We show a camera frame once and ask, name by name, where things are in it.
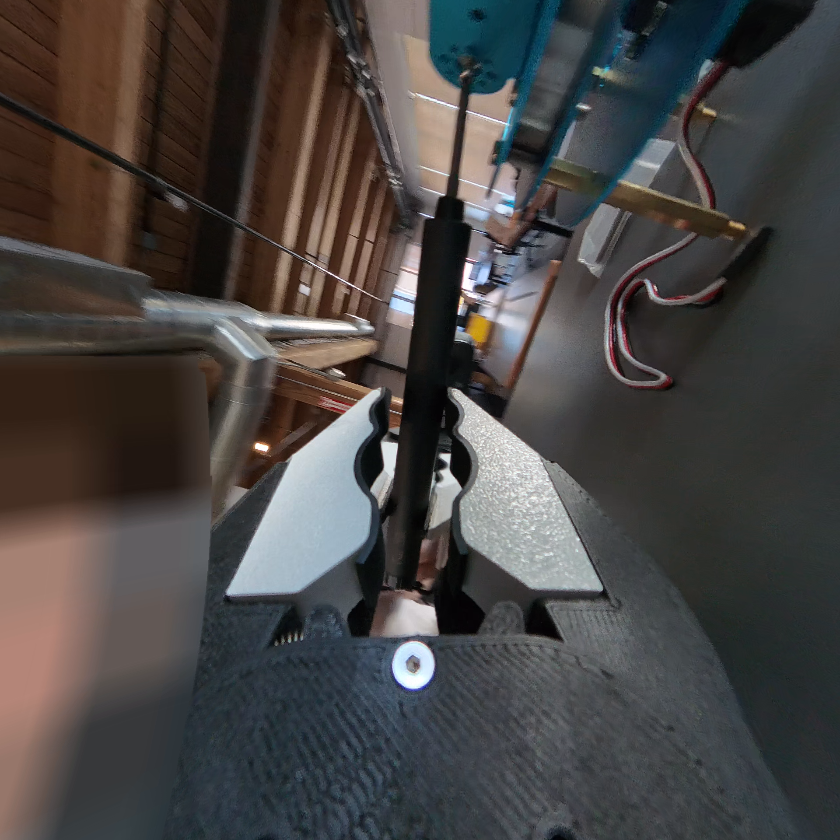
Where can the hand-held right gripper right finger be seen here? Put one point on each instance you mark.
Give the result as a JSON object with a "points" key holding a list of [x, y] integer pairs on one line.
{"points": [[525, 525]]}

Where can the thin metal ceiling rod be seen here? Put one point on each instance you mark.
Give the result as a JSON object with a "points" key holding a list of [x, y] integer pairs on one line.
{"points": [[197, 203]]}

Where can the silver metal frame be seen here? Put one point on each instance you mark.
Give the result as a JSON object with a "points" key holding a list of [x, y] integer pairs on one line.
{"points": [[98, 308]]}

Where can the brass standoff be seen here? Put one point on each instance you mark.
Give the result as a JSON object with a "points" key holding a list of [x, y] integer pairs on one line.
{"points": [[656, 200]]}

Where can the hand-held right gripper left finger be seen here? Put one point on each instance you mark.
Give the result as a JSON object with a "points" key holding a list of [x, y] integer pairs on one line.
{"points": [[308, 525]]}

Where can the blue acrylic robot arm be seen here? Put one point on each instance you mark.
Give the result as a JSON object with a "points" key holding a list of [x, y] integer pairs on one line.
{"points": [[479, 39]]}

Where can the grey desk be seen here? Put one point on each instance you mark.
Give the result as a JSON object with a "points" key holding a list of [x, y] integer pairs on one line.
{"points": [[722, 492]]}

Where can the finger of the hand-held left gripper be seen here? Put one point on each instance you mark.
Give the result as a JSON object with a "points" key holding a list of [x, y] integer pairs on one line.
{"points": [[386, 492], [443, 499]]}

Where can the black metal rod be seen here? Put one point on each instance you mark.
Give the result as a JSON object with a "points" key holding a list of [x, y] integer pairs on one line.
{"points": [[426, 394]]}

